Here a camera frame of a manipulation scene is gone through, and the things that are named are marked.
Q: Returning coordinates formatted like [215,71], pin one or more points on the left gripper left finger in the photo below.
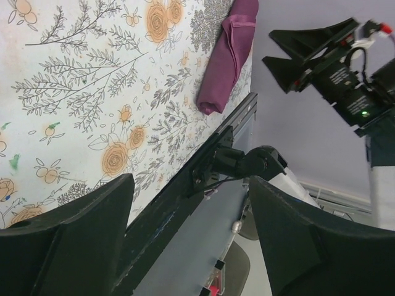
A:
[71,250]

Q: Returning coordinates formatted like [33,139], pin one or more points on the floral tablecloth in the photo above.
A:
[91,90]

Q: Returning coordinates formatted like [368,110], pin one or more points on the purple satin napkin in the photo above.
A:
[228,57]

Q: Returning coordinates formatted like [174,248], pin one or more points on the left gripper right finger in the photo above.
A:
[308,251]

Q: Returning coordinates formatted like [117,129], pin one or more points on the aluminium frame rail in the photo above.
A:
[200,246]

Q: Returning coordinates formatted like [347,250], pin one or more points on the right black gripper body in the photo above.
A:
[367,102]

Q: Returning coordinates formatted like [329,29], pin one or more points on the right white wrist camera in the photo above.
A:
[368,32]

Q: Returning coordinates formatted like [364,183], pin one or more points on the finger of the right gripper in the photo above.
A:
[289,74]
[306,44]

